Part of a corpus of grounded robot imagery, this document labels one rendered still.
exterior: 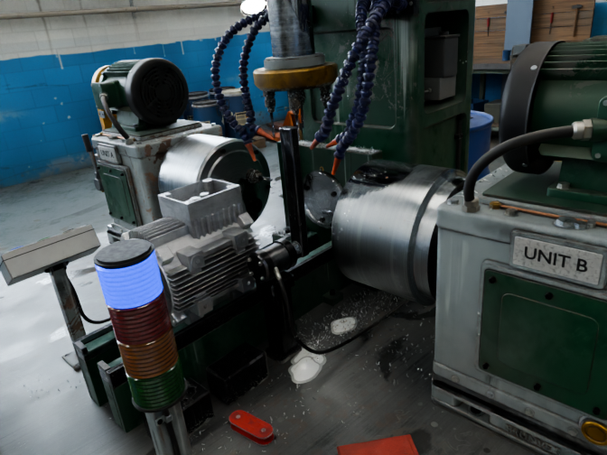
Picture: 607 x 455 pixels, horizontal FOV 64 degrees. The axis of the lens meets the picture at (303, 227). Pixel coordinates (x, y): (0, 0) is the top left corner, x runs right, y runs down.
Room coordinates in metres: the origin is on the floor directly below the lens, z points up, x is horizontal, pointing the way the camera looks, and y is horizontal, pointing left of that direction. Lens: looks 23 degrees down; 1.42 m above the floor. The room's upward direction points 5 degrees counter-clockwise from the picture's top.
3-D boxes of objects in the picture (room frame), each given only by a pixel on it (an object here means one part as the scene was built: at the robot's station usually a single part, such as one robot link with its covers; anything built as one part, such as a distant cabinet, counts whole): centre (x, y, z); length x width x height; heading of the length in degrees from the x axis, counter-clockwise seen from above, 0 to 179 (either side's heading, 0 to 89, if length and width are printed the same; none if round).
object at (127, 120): (1.48, 0.48, 1.16); 0.33 x 0.26 x 0.42; 45
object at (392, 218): (0.81, -0.22, 1.04); 0.41 x 0.25 x 0.25; 45
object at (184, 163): (1.30, 0.26, 1.04); 0.37 x 0.25 x 0.25; 45
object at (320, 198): (1.11, -0.05, 1.02); 0.15 x 0.02 x 0.15; 45
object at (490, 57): (5.64, -1.99, 0.71); 2.21 x 0.95 x 1.43; 40
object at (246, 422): (0.61, 0.12, 0.81); 0.09 x 0.03 x 0.02; 52
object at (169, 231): (0.85, 0.22, 1.01); 0.20 x 0.19 x 0.19; 134
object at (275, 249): (0.91, -0.09, 0.92); 0.45 x 0.13 x 0.24; 135
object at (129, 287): (0.46, 0.19, 1.19); 0.06 x 0.06 x 0.04
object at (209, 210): (0.87, 0.19, 1.11); 0.12 x 0.11 x 0.07; 134
